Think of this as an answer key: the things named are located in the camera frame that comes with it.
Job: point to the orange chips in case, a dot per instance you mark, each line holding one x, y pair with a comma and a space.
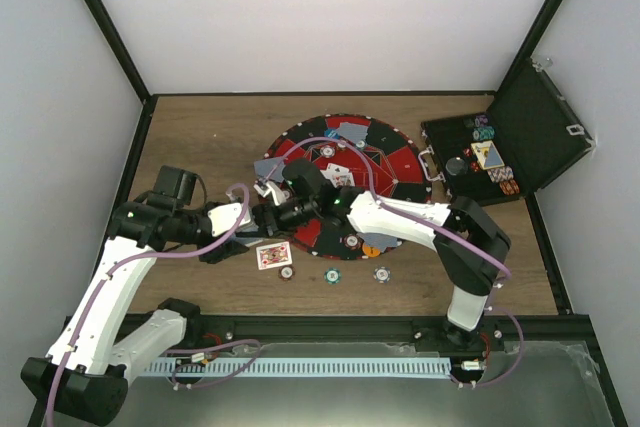
510, 187

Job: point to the face-up red court card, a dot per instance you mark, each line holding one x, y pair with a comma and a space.
342, 179

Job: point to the orange round blind button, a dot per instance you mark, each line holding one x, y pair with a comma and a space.
370, 252

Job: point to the black round puck in case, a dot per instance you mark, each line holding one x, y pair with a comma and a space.
456, 166

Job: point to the face-down blue playing card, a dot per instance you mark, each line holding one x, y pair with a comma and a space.
270, 168

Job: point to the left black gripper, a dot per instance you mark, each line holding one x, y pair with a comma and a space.
221, 252

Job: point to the purple white chip stack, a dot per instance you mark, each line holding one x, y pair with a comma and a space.
382, 275

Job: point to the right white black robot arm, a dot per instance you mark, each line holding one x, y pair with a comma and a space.
470, 245

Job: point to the teal chips in case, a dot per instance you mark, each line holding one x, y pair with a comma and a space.
483, 133

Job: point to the black poker chip case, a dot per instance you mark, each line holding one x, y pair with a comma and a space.
537, 134

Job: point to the grey playing card deck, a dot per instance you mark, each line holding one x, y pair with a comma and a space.
248, 233

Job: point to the card deck in case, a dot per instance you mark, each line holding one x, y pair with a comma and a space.
487, 155

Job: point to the red black chip stack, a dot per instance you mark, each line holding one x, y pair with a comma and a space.
286, 272

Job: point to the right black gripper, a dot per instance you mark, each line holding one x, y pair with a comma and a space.
281, 223

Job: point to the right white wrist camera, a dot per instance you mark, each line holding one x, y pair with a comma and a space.
269, 190

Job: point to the face-up queen playing card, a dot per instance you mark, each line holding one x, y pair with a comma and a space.
274, 255

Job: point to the round red black poker mat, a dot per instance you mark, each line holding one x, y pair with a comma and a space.
388, 159

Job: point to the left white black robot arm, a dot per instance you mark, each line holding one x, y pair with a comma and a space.
87, 372

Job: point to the green blue chip stack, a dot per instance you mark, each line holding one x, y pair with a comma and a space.
332, 276

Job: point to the light blue slotted cable duct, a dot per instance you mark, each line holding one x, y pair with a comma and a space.
405, 367

